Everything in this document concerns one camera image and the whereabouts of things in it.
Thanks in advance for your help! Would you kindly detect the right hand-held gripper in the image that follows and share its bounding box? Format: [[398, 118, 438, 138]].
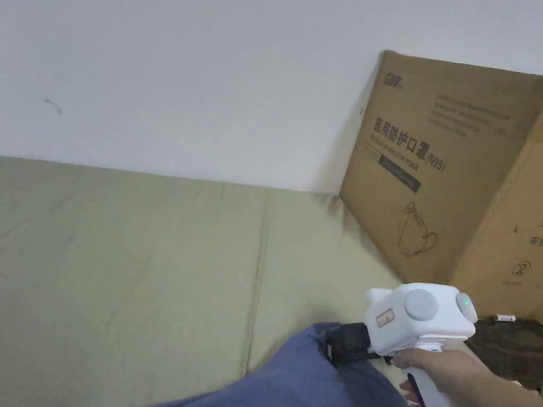
[[324, 284, 477, 407]]

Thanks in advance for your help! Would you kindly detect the blue garment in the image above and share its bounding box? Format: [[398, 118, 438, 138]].
[[154, 321, 410, 407]]

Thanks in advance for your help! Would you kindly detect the person's right forearm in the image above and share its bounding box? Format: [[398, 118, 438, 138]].
[[461, 359, 543, 407]]

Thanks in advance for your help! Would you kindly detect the person's right hand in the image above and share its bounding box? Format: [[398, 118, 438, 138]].
[[390, 347, 489, 407]]

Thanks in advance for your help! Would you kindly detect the dark brown cloth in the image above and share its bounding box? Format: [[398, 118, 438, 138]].
[[464, 317, 543, 390]]

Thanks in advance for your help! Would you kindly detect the brown cardboard carton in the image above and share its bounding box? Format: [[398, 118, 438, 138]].
[[338, 50, 543, 320]]

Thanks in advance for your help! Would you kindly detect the bed with pale green sheet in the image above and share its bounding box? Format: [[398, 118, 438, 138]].
[[0, 156, 495, 407]]

